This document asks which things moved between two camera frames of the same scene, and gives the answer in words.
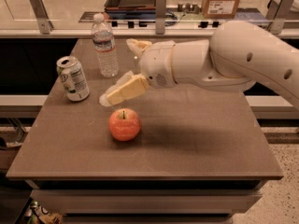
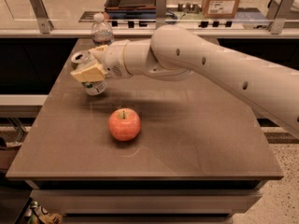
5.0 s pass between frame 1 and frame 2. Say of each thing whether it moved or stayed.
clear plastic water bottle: stayed
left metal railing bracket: stayed
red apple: stayed
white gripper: moved
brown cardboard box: stayed
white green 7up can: moved
